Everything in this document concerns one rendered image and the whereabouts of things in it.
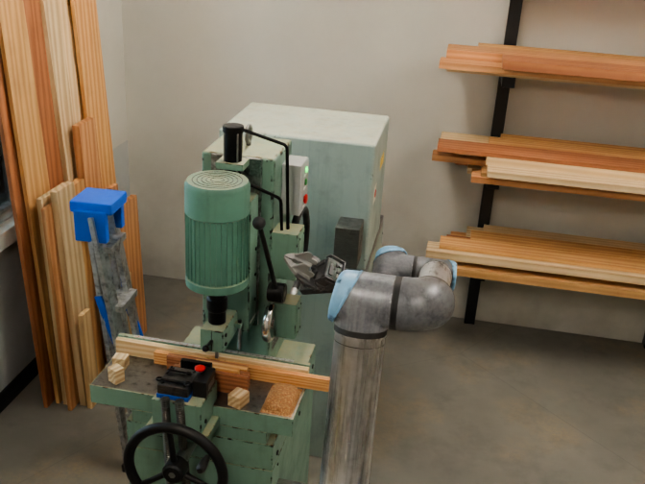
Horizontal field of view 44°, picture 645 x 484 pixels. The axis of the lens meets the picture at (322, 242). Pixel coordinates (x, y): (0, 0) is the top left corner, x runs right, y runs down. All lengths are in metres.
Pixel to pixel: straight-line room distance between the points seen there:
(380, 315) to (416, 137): 2.75
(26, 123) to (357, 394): 2.15
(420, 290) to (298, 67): 2.82
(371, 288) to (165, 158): 3.17
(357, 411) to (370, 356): 0.12
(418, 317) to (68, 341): 2.32
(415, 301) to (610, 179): 2.39
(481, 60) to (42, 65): 1.97
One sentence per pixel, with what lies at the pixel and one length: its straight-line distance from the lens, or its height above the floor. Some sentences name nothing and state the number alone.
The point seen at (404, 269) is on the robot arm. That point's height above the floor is 1.27.
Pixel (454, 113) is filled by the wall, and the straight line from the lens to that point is 4.30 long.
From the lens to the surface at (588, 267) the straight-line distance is 4.13.
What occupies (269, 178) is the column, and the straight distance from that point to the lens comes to 2.29.
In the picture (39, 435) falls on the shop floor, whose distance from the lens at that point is 3.76.
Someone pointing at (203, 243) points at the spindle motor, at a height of 1.35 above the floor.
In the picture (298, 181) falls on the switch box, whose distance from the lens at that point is 2.37.
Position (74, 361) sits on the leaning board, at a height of 0.23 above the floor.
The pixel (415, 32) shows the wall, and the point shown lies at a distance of 4.23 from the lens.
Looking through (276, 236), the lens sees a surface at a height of 1.29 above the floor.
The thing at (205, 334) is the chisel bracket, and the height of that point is 1.05.
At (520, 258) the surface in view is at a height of 0.61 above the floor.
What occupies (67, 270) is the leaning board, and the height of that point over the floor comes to 0.69.
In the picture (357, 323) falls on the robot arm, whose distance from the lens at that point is 1.67.
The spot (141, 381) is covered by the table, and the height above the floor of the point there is 0.90.
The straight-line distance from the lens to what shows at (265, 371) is 2.35.
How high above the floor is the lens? 2.21
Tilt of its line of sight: 23 degrees down
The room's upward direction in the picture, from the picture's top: 3 degrees clockwise
